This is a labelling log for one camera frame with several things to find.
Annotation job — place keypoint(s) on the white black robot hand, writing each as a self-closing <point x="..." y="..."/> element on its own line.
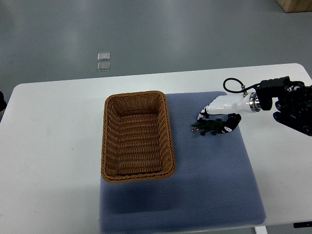
<point x="228" y="108"/>

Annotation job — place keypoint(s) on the dark green toy crocodile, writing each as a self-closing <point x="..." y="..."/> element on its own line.
<point x="213" y="126"/>

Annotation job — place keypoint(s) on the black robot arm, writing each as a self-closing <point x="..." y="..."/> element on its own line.
<point x="292" y="99"/>

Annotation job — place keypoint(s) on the brown wicker basket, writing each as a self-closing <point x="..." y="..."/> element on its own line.
<point x="137" y="141"/>

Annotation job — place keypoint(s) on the blue textured mat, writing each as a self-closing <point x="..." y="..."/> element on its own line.
<point x="213" y="185"/>

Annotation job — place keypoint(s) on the wooden box corner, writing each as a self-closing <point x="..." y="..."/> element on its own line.
<point x="295" y="6"/>

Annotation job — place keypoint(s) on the upper floor socket plate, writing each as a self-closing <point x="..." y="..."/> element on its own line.
<point x="103" y="56"/>

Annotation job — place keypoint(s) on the black table control panel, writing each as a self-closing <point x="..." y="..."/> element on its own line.
<point x="302" y="224"/>

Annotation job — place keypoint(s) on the person in black clothes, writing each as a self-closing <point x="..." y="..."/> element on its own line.
<point x="3" y="103"/>

